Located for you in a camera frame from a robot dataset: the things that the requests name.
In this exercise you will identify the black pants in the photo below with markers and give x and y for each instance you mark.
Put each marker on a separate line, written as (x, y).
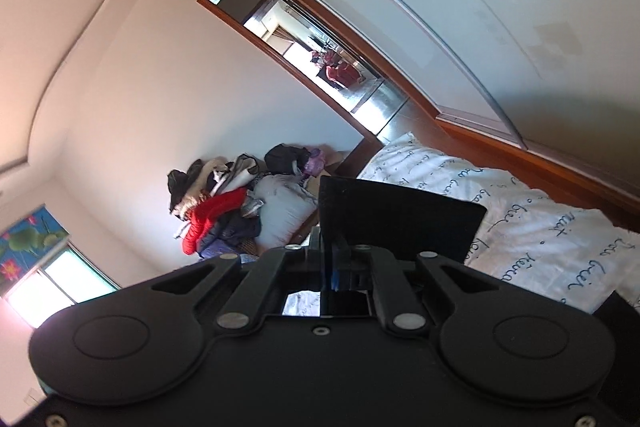
(400, 217)

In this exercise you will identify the red jacket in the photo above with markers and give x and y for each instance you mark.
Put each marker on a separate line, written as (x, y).
(212, 209)

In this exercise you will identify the red sofa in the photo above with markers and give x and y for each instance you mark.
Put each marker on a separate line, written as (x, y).
(340, 72)

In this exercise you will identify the navy jacket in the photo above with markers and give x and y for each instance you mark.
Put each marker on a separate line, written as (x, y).
(227, 232)

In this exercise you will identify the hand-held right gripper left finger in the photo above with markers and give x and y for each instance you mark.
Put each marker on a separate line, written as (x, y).
(320, 272)

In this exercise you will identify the pile of folded clothes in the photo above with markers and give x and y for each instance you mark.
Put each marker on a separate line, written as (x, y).
(220, 177)

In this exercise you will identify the grey pillow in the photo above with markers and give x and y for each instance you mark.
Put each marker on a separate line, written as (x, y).
(282, 207)

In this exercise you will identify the white script-printed quilt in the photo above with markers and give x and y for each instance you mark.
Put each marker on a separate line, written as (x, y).
(540, 227)

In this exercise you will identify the lotus-printed roller blind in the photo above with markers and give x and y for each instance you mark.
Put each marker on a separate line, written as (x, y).
(30, 242)

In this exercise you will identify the window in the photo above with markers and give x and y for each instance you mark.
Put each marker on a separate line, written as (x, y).
(55, 287)

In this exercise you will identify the wooden door frame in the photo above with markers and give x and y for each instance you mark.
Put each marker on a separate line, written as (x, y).
(225, 14)

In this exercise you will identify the purple bag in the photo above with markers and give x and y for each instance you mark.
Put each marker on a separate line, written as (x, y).
(314, 163)

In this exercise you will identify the black backpack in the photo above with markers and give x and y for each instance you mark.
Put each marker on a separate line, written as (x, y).
(285, 157)

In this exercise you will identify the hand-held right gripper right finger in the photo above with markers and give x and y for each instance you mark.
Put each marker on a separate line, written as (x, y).
(336, 282)

